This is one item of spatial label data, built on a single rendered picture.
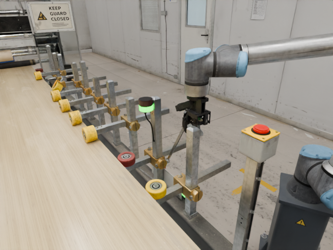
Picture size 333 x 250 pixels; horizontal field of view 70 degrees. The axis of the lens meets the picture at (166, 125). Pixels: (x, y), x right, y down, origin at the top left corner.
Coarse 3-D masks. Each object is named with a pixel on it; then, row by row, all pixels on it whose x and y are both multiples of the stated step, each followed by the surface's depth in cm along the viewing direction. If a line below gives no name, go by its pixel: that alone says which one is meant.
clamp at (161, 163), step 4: (144, 152) 120; (148, 152) 118; (152, 152) 118; (152, 156) 114; (152, 160) 115; (156, 160) 112; (160, 160) 112; (164, 160) 112; (152, 164) 116; (156, 164) 112; (160, 164) 111; (164, 164) 113; (156, 168) 114; (160, 168) 112
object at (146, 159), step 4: (184, 140) 130; (180, 144) 126; (184, 144) 127; (164, 148) 123; (168, 148) 123; (176, 148) 124; (180, 148) 126; (164, 152) 120; (168, 152) 122; (144, 156) 116; (148, 156) 116; (164, 156) 121; (136, 160) 113; (140, 160) 113; (144, 160) 114; (148, 160) 116; (136, 164) 112; (140, 164) 114; (144, 164) 115; (128, 168) 110; (132, 168) 111
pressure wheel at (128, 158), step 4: (124, 152) 111; (128, 152) 111; (120, 156) 108; (124, 156) 109; (128, 156) 109; (132, 156) 108; (120, 160) 106; (124, 160) 106; (128, 160) 106; (132, 160) 107; (124, 164) 106; (128, 164) 106; (132, 164) 108
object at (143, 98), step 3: (141, 99) 98; (144, 99) 98; (147, 99) 98; (150, 99) 98; (153, 111) 102; (153, 114) 103; (147, 120) 103; (150, 123) 104; (153, 132) 107; (153, 135) 108; (153, 138) 108; (153, 141) 110
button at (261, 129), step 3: (255, 126) 61; (258, 126) 61; (261, 126) 61; (264, 126) 61; (267, 126) 61; (255, 129) 61; (258, 129) 60; (261, 129) 60; (264, 129) 60; (267, 129) 60; (258, 132) 60; (261, 132) 60; (264, 132) 60; (267, 132) 60
